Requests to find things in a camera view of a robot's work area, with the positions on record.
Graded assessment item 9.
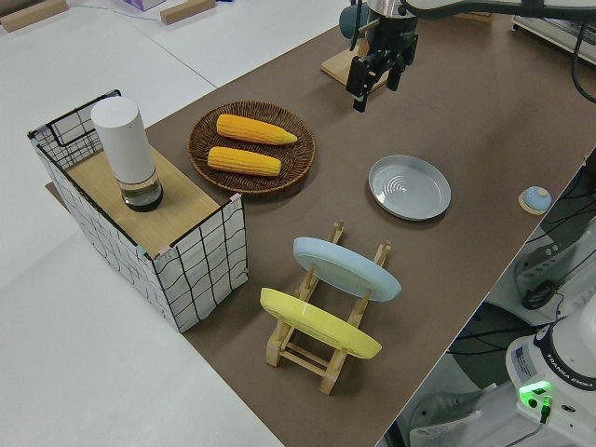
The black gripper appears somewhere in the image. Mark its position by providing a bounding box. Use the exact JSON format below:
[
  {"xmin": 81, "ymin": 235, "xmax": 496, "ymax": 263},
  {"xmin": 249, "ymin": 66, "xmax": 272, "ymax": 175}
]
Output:
[{"xmin": 345, "ymin": 16, "xmax": 419, "ymax": 114}]

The gray round plate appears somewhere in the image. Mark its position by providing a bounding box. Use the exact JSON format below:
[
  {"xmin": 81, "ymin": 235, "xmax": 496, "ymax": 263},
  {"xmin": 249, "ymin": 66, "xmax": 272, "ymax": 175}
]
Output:
[{"xmin": 368, "ymin": 155, "xmax": 453, "ymax": 222}]

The light blue plate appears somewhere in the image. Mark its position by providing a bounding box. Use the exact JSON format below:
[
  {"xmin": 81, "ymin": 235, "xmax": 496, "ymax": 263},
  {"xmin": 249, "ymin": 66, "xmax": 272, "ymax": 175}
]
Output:
[{"xmin": 292, "ymin": 236, "xmax": 403, "ymax": 305}]

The yellow plate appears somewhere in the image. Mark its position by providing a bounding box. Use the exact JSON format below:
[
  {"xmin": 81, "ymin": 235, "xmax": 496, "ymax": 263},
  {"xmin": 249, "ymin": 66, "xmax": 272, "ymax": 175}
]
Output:
[{"xmin": 258, "ymin": 287, "xmax": 384, "ymax": 361}]

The wooden plate rack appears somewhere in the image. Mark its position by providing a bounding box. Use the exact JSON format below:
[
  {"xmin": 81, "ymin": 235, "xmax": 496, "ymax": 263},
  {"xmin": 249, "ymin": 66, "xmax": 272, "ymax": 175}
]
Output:
[{"xmin": 264, "ymin": 218, "xmax": 393, "ymax": 397}]

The wooden mug rack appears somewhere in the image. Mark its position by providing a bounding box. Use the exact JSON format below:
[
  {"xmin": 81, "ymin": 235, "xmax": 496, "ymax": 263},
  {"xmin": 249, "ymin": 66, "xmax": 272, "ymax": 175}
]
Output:
[{"xmin": 320, "ymin": 0, "xmax": 392, "ymax": 92}]

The dark teal mug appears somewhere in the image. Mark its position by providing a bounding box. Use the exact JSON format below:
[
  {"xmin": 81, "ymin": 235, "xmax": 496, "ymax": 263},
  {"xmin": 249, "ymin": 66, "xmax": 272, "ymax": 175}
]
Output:
[{"xmin": 338, "ymin": 3, "xmax": 372, "ymax": 39}]

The round wicker tray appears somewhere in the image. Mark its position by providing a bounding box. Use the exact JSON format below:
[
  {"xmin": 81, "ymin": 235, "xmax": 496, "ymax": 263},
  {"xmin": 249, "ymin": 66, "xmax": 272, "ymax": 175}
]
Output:
[{"xmin": 187, "ymin": 101, "xmax": 318, "ymax": 195}]

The long pointed corn cob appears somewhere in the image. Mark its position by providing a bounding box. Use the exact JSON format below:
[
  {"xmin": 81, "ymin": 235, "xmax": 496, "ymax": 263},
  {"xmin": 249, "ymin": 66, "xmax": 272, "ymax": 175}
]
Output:
[{"xmin": 216, "ymin": 114, "xmax": 299, "ymax": 146}]

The short blunt corn cob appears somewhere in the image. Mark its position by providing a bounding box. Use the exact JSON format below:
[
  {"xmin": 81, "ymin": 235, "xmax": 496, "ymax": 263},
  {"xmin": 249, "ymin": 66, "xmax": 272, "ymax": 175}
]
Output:
[{"xmin": 207, "ymin": 146, "xmax": 283, "ymax": 179}]

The cream toaster oven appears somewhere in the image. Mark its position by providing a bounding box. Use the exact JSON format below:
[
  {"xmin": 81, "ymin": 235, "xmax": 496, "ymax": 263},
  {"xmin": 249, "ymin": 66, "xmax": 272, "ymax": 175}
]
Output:
[{"xmin": 510, "ymin": 13, "xmax": 596, "ymax": 62}]

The wooden block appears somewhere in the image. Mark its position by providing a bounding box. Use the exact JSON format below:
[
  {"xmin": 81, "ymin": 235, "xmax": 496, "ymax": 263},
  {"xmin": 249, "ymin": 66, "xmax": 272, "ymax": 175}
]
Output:
[
  {"xmin": 0, "ymin": 6, "xmax": 58, "ymax": 34},
  {"xmin": 159, "ymin": 0, "xmax": 219, "ymax": 25}
]

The wooden board in basket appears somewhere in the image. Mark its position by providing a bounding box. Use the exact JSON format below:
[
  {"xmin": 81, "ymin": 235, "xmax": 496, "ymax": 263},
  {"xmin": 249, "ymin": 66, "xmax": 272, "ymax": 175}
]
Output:
[{"xmin": 64, "ymin": 147, "xmax": 221, "ymax": 249}]

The white cylinder with clear base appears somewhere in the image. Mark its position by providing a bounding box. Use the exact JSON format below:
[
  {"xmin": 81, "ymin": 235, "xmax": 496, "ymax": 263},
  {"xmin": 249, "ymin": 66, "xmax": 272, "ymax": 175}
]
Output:
[{"xmin": 89, "ymin": 97, "xmax": 165, "ymax": 213}]

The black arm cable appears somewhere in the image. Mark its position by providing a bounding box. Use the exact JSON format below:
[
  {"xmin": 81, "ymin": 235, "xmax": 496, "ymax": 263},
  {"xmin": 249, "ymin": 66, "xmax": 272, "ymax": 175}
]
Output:
[{"xmin": 571, "ymin": 17, "xmax": 596, "ymax": 102}]

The black floor cable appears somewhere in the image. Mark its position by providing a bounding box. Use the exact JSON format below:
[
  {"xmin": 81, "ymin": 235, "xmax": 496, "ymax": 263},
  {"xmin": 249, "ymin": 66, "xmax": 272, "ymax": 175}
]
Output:
[
  {"xmin": 521, "ymin": 278, "xmax": 567, "ymax": 312},
  {"xmin": 447, "ymin": 325, "xmax": 547, "ymax": 360}
]

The black cable with green plug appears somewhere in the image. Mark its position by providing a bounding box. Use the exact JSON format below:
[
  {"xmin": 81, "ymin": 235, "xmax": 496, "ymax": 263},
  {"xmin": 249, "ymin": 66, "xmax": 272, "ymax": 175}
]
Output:
[{"xmin": 535, "ymin": 393, "xmax": 556, "ymax": 426}]

